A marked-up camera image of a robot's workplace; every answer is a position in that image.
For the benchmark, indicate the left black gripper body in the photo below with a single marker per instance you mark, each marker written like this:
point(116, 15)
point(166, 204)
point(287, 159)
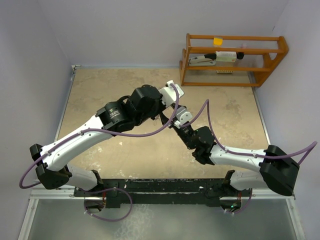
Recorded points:
point(159, 106)

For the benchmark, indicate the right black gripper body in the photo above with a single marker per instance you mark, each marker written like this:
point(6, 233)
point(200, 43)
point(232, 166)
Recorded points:
point(184, 134)

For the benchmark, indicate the silver keys bunch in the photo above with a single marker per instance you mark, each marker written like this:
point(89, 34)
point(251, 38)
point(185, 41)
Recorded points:
point(157, 118)

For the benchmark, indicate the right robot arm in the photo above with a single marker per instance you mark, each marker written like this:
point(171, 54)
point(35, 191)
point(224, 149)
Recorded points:
point(263, 168)

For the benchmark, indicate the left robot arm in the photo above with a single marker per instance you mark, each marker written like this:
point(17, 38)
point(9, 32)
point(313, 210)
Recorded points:
point(116, 118)

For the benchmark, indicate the wooden shelf rack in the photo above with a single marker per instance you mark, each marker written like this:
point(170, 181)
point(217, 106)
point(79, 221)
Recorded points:
point(258, 56)

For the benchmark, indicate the white stapler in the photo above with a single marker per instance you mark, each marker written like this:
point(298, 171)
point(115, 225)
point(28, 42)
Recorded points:
point(205, 60)

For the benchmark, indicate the staples strip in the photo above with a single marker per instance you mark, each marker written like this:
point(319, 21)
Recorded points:
point(224, 71)

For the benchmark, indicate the white green box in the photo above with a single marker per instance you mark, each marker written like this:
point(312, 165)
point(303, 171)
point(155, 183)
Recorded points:
point(226, 56)

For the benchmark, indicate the yellow sticky block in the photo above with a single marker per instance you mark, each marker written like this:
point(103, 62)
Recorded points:
point(217, 42)

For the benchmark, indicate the black round object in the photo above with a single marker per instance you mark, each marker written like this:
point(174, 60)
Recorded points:
point(240, 55)

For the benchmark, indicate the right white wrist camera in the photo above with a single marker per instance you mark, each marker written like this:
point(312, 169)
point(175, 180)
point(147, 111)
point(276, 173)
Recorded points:
point(182, 116)

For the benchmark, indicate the black base frame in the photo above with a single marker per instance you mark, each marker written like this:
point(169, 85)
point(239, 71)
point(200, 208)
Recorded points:
point(211, 192)

